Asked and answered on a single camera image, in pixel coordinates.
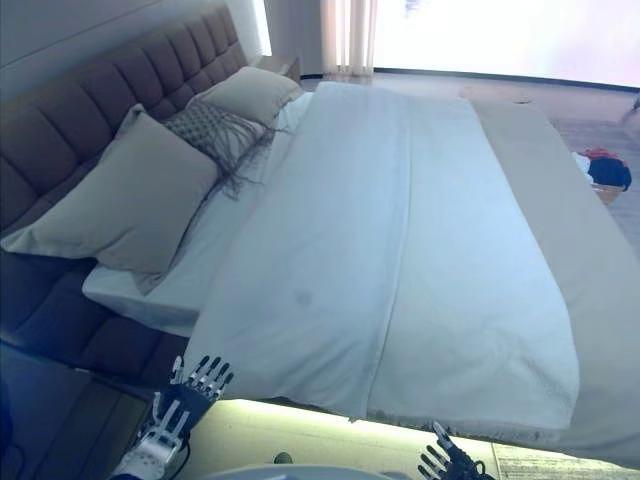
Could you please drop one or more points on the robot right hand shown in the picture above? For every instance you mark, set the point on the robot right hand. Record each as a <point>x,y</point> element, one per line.
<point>455,462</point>

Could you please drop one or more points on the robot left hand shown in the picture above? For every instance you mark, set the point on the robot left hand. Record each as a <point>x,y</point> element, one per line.
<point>185,405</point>

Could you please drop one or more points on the white duvet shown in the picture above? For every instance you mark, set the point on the white duvet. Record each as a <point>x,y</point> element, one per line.
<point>375,225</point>

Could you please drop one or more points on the beige bed runner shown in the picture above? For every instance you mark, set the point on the beige bed runner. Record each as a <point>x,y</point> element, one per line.
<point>575,225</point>

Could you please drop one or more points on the wooden nightstand with doors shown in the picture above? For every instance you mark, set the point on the wooden nightstand with doors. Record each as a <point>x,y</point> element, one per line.
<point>65,425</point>

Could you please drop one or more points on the large beige pillow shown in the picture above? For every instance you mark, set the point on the large beige pillow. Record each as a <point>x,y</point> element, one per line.
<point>125,210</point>

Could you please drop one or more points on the grey fringed woven cushion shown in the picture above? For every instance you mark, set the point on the grey fringed woven cushion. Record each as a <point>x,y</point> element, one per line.
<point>200,125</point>

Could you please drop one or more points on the tan laundry basket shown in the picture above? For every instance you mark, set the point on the tan laundry basket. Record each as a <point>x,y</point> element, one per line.
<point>607,196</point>

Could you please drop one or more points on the tufted upholstered headboard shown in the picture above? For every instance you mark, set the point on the tufted upholstered headboard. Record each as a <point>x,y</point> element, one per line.
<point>100,100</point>

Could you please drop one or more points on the small beige pillow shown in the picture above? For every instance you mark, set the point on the small beige pillow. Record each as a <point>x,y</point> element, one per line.
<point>250,92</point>

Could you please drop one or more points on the white garment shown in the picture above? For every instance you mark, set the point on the white garment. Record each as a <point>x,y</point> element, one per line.
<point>581,164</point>

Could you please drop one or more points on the black garment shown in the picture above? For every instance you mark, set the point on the black garment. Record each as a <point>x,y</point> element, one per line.
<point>610,175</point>

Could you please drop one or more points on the red garment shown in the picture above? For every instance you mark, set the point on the red garment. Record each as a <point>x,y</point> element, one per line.
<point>602,153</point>

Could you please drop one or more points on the pale pleated curtain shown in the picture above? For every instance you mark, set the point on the pale pleated curtain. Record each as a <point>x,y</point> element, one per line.
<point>350,35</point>

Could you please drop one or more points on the glowing wall light strip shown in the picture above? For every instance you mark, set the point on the glowing wall light strip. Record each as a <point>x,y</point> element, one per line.
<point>262,30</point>

